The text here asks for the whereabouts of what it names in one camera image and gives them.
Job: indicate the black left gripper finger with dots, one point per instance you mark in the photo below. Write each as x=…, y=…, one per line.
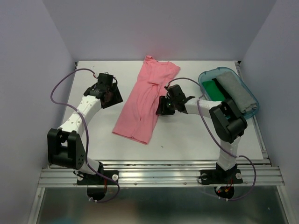
x=105, y=100
x=116, y=95

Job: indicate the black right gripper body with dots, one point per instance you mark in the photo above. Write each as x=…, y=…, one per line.
x=174, y=101

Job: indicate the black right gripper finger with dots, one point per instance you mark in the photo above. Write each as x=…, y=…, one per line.
x=169, y=109
x=162, y=106

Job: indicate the pink t-shirt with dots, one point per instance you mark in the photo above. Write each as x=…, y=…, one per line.
x=138, y=118

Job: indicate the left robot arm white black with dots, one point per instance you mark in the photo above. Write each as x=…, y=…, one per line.
x=65, y=146

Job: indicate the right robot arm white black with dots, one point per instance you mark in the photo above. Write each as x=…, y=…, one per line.
x=229, y=125

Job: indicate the rolled green t-shirt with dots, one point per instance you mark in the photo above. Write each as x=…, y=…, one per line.
x=212, y=91

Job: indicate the blue translucent plastic bin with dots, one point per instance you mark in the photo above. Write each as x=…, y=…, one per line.
x=209, y=75

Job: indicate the rolled black t-shirt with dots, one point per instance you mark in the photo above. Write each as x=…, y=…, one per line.
x=219, y=94

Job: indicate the rolled grey t-shirt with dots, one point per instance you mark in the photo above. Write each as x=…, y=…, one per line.
x=244, y=101

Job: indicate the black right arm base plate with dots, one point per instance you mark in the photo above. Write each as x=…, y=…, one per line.
x=217, y=177

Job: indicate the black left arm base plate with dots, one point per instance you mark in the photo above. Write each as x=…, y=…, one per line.
x=84, y=179

